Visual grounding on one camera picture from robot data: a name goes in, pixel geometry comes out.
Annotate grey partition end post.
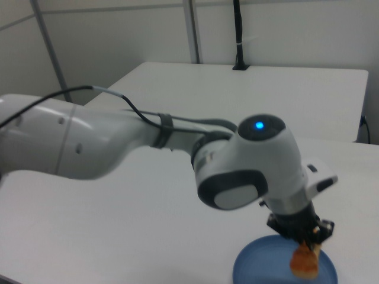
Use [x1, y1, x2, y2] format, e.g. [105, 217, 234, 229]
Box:
[29, 0, 75, 104]

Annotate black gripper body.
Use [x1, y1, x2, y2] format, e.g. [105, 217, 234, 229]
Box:
[265, 202, 336, 241]

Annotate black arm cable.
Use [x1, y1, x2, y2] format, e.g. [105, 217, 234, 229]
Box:
[0, 85, 238, 134]

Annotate grey metal partition post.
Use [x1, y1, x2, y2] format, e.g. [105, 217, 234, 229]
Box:
[181, 0, 205, 64]

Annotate black camera pole with white band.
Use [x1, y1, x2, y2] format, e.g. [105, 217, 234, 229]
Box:
[231, 0, 250, 72]

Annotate white side table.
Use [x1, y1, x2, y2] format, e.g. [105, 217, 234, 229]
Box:
[83, 61, 370, 144]

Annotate orange glazed bread piece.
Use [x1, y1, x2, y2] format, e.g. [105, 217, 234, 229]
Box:
[289, 240, 320, 279]

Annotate black cable at table end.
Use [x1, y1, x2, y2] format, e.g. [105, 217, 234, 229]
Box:
[358, 114, 372, 145]

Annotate blue round plate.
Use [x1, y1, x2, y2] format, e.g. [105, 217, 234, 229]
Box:
[232, 234, 339, 284]

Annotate grey cable strap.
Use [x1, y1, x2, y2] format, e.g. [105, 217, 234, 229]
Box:
[153, 112, 176, 149]

